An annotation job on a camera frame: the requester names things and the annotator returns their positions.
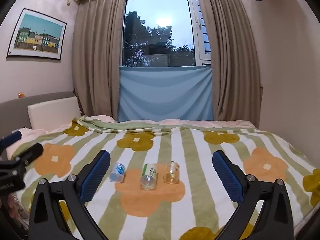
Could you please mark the grey headboard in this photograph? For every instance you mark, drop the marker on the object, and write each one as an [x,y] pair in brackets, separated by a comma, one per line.
[12,110]

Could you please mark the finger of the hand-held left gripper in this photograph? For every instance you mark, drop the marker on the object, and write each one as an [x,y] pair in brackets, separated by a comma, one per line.
[31,152]
[11,138]

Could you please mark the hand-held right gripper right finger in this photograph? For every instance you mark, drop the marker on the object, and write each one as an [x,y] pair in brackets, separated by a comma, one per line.
[227,178]

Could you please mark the clear yellowish glass cup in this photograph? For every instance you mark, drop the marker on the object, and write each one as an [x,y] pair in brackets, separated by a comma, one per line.
[172,173]

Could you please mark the white bed sheet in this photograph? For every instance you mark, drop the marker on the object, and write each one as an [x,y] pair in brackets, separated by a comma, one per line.
[212,123]

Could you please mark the small orange object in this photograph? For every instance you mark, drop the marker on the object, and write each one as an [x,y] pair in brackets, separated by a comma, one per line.
[21,95]

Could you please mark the framed picture of houses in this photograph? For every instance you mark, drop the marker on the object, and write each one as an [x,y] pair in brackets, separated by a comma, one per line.
[37,33]

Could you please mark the white frame window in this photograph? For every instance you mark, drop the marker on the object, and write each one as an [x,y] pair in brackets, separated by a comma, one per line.
[160,30]

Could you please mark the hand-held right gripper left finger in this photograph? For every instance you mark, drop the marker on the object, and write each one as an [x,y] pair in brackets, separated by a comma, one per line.
[96,177]

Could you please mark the striped flower print blanket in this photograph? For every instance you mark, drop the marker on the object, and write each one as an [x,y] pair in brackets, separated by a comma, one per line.
[192,205]

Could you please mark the beige curtain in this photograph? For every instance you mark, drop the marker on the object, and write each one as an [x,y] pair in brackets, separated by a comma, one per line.
[97,55]
[232,60]

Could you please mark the green label plastic bottle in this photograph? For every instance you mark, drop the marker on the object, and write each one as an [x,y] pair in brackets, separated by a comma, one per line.
[149,177]

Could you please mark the light blue cloth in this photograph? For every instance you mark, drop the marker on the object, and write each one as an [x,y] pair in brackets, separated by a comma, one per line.
[165,95]

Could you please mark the blue label plastic bottle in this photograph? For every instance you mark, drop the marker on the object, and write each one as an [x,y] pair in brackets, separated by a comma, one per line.
[117,172]

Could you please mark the white cushion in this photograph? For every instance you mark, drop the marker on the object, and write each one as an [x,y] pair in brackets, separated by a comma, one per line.
[52,113]

